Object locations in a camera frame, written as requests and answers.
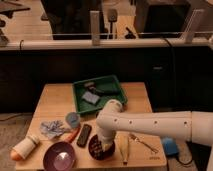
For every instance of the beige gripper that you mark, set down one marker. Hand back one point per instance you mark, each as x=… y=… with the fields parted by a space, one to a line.
x=106 y=145

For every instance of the dark grapes bunch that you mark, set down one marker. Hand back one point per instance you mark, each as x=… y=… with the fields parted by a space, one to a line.
x=96 y=148

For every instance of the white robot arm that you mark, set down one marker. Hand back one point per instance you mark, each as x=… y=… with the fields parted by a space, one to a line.
x=193 y=126

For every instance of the brown bowl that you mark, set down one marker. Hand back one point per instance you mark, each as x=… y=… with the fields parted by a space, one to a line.
x=105 y=155

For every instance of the wooden spatula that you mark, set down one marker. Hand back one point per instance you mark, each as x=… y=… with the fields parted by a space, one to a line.
x=124 y=148

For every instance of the black remote control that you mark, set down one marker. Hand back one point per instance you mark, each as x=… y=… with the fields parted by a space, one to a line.
x=84 y=135

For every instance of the orange carrot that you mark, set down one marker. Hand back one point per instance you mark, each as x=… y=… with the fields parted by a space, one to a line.
x=72 y=135

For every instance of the light blue plastic cup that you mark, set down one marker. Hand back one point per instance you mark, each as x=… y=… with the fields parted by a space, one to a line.
x=72 y=119

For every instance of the purple bowl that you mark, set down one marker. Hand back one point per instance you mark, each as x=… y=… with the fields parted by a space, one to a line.
x=59 y=157

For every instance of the grey sponge block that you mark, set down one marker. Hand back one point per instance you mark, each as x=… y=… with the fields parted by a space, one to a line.
x=90 y=98

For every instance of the green plastic tray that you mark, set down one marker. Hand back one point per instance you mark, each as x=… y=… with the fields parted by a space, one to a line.
x=109 y=82

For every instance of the crumpled blue white cloth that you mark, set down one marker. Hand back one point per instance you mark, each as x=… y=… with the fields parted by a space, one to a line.
x=52 y=129

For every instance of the black brush in tray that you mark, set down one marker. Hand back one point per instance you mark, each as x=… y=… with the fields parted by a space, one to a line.
x=90 y=86

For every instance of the white bottle orange cap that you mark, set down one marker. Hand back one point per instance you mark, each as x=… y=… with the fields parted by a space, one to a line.
x=22 y=150

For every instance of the white horizontal rail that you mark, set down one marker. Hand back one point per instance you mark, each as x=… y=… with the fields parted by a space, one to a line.
x=102 y=44

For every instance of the left grey rail post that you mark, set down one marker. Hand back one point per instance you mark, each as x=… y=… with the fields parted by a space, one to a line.
x=95 y=28

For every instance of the grey rail post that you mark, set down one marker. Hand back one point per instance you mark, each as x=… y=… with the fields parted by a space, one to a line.
x=95 y=28
x=192 y=25

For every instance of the right grey rail post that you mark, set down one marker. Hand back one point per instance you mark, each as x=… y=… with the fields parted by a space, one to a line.
x=192 y=25

